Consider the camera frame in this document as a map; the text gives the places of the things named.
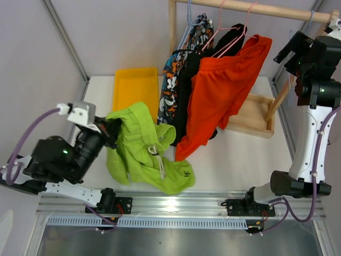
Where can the aluminium mounting rail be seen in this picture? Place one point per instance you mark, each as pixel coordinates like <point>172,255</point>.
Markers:
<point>151,204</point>

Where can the wooden clothes rack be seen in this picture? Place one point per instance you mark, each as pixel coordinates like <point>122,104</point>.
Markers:
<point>256,116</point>

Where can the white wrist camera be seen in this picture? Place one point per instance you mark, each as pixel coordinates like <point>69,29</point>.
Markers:
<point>334,25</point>
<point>83,114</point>

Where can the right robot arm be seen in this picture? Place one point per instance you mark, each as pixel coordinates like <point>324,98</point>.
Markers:
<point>313,63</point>

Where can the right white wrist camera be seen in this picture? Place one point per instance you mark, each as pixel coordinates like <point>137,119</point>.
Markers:
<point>334,25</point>

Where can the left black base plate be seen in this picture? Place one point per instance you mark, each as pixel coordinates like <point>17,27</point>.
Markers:
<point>118,205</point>

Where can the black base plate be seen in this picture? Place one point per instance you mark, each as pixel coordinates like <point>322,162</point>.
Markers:
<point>242,208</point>
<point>118,205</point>

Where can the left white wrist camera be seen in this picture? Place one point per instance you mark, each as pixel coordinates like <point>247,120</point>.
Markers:
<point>83,114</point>

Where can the blue patterned shorts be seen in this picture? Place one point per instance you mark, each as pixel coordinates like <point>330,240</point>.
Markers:
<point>168,97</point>

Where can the black shorts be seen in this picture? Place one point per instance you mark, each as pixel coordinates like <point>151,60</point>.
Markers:
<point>190,69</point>

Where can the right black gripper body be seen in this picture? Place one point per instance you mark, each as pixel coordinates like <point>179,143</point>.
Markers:
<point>299,60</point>

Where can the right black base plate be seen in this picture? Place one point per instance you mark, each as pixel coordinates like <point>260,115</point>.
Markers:
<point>242,208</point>

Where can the orange patterned camo shorts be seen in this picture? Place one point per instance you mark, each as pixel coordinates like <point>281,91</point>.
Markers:
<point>199,33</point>

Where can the yellow plastic tray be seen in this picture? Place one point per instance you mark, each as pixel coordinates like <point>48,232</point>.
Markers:
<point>135,85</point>

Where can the green shorts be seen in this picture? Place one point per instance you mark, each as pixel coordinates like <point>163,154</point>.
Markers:
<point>139,156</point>

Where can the slotted cable duct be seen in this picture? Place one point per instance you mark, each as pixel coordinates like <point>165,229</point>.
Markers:
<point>144,222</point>

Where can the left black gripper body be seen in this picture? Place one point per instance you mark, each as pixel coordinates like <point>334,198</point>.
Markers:
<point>111,140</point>

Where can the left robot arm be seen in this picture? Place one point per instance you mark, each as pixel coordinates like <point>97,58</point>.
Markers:
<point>56,167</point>

